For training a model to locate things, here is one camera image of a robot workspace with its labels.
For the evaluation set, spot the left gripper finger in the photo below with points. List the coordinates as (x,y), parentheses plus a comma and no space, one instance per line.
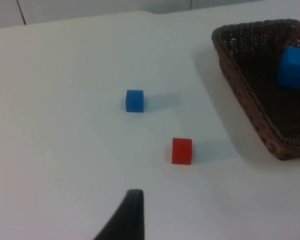
(130,220)

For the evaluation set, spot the dark brown wicker basket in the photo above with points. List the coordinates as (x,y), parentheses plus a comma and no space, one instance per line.
(255,95)

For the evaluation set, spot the small red cube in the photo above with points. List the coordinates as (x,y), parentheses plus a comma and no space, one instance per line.
(181,151)

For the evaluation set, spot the small blue cube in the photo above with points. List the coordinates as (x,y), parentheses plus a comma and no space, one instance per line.
(134,101)

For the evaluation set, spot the large blue cube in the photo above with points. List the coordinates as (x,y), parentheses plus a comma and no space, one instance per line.
(293,68)

